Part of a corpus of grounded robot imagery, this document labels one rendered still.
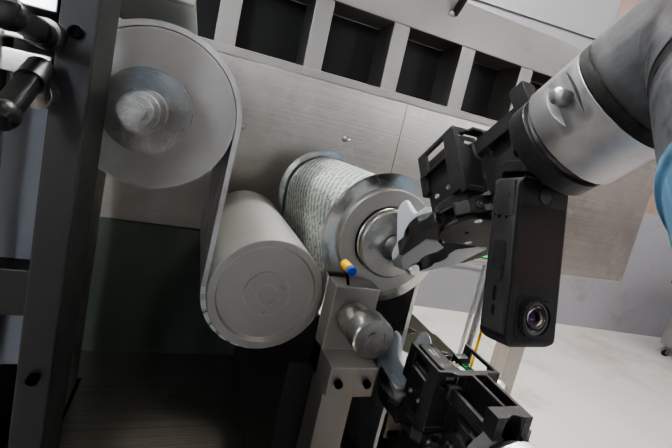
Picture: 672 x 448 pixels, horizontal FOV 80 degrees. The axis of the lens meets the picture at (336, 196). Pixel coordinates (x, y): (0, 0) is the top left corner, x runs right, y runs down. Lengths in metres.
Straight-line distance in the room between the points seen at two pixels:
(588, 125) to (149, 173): 0.34
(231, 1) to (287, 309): 0.50
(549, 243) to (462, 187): 0.07
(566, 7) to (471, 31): 3.47
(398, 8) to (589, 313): 4.56
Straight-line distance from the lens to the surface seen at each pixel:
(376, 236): 0.42
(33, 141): 0.31
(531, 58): 0.99
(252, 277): 0.43
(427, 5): 0.85
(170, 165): 0.40
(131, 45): 0.40
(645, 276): 5.42
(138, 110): 0.28
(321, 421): 0.48
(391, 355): 0.51
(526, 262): 0.30
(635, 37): 0.26
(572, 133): 0.27
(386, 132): 0.79
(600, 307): 5.17
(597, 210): 1.19
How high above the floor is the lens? 1.35
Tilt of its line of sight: 8 degrees down
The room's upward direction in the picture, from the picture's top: 13 degrees clockwise
